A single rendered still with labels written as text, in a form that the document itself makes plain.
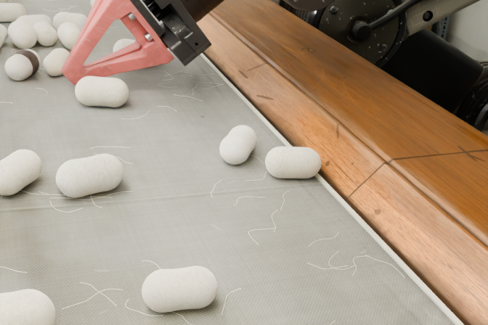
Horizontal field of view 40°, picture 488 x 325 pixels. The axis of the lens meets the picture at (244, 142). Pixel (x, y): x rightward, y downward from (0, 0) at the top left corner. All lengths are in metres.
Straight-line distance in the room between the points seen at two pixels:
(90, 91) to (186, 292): 0.24
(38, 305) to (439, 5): 0.69
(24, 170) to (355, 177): 0.19
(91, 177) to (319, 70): 0.23
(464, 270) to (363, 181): 0.09
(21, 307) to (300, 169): 0.19
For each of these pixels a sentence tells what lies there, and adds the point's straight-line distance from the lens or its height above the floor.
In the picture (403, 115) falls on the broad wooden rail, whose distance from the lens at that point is 0.47.
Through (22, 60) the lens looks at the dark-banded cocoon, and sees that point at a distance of 0.54.
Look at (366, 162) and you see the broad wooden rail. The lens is 0.41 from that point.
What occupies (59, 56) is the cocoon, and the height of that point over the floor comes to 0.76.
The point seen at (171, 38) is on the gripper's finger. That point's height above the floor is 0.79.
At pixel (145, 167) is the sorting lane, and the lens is 0.41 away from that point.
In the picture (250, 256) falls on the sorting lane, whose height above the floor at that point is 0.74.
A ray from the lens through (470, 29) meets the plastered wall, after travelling 3.07.
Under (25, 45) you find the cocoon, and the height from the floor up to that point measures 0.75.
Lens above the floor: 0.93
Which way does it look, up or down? 25 degrees down
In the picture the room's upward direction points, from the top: 5 degrees clockwise
